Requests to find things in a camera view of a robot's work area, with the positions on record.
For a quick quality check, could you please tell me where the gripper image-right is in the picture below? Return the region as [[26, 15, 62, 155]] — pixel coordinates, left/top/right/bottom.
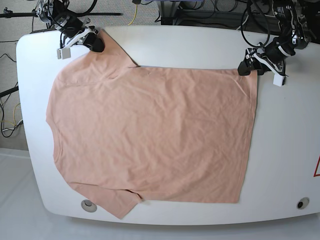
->
[[237, 43, 288, 76]]

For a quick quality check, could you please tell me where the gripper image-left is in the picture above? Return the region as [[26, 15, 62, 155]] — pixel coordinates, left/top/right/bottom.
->
[[59, 18, 105, 53]]

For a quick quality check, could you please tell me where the peach pink T-shirt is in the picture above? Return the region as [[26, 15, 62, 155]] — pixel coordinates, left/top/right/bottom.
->
[[46, 33, 258, 219]]

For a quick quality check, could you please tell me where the black tripod stand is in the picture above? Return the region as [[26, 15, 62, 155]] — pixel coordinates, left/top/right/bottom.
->
[[0, 10, 122, 19]]

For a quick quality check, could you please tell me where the red triangle table marking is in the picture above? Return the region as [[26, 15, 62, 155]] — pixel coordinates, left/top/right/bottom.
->
[[313, 157, 320, 177]]

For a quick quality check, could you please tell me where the dark right table grommet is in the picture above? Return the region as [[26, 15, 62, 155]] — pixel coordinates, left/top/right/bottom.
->
[[296, 197, 310, 210]]

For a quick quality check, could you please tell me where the silver left table grommet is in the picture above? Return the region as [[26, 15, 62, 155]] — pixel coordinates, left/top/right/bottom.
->
[[80, 199, 97, 213]]

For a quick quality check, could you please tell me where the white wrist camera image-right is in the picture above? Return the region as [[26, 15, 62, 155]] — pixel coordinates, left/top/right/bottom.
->
[[273, 74, 287, 87]]

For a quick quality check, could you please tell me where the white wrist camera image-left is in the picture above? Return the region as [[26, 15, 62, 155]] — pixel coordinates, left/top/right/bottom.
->
[[57, 47, 71, 60]]

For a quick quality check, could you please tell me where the yellow cable at top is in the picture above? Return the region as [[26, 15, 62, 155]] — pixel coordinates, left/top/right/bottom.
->
[[128, 4, 139, 26]]

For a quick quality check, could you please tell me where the yellow cable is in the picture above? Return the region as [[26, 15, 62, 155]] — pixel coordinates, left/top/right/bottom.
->
[[128, 4, 139, 26], [1, 102, 23, 127]]

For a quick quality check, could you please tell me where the black cable on arm image-right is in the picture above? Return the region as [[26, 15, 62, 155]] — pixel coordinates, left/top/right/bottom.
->
[[240, 0, 272, 48]]

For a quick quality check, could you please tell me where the grey robot base frame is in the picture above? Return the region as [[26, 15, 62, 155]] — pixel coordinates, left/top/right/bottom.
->
[[154, 0, 210, 26]]

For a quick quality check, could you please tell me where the yellow cable at left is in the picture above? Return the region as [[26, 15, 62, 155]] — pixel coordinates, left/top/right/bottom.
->
[[1, 102, 23, 127]]

